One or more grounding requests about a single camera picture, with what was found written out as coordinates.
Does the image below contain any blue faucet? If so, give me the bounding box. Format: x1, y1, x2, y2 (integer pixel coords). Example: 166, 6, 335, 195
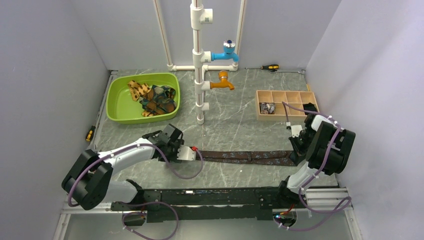
211, 39, 239, 63

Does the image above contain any yellow black screwdriver back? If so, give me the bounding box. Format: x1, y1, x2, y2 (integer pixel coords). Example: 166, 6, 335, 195
245, 64, 280, 72

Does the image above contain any wooden compartment tray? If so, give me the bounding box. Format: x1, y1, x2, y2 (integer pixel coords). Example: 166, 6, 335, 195
255, 90, 319, 122

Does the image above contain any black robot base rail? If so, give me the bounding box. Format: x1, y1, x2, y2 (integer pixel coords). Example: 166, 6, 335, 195
111, 186, 300, 223

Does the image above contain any yellow black screwdriver left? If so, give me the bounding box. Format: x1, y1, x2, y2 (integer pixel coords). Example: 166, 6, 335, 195
85, 125, 96, 142

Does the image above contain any white pvc pipe assembly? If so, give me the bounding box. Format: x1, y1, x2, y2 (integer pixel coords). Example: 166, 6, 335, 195
153, 0, 247, 125

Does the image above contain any green plastic basin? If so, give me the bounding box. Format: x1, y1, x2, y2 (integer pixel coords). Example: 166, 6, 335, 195
106, 72, 181, 124

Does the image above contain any yellow black screwdriver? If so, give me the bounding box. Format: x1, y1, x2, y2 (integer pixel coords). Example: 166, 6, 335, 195
85, 125, 96, 142
245, 64, 280, 72

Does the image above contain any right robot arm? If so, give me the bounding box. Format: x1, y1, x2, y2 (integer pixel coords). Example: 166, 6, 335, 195
275, 113, 356, 208

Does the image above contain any dark teal patterned tie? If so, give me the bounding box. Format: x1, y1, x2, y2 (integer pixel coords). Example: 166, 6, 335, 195
139, 83, 177, 117

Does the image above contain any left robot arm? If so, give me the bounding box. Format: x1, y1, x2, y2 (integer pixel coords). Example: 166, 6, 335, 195
61, 124, 196, 210

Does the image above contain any black rolled tie in tray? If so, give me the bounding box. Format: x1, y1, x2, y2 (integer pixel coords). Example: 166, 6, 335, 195
302, 102, 319, 116

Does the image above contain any dark brown floral tie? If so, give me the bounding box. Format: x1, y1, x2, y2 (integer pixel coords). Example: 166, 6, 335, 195
200, 150, 298, 167

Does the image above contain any orange faucet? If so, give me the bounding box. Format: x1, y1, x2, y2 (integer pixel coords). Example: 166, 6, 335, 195
210, 70, 235, 91

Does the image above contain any aluminium frame rail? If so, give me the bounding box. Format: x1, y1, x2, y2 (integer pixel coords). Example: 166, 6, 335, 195
53, 186, 352, 240

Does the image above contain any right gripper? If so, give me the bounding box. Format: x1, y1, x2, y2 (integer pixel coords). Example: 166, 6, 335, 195
288, 128, 315, 165

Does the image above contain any silver wrench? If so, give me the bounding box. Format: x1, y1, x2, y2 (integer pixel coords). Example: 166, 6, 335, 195
270, 69, 306, 75

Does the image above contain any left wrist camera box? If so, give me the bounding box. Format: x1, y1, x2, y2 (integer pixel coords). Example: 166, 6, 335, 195
176, 145, 197, 161

